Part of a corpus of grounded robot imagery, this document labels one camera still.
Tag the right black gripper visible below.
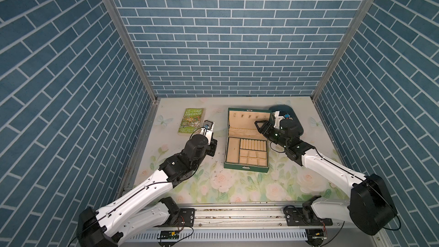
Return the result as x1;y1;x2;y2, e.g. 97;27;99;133
255;120;288;150

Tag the green jewelry box beige lining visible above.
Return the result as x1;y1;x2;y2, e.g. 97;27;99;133
224;108;270;173

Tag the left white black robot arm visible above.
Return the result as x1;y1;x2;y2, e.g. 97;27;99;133
76;121;217;247

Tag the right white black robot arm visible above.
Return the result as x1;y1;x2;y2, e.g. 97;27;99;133
254;111;398;236

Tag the teal tray of small items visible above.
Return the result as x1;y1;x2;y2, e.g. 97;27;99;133
269;105;304;137

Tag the green treehouse paperback book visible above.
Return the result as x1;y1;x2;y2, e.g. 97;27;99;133
177;108;205;135

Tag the left green circuit board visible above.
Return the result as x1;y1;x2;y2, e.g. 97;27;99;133
158;231;179;241

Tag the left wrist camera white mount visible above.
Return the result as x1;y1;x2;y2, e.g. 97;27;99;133
201;120;214;138

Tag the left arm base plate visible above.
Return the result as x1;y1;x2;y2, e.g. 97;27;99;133
161;208;195;228

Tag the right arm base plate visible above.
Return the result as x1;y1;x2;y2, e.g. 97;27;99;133
283;205;333;226

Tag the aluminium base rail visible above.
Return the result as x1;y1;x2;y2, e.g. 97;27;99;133
97;203;382;231

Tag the white perforated cable duct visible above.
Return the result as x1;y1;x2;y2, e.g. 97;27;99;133
128;229;308;243

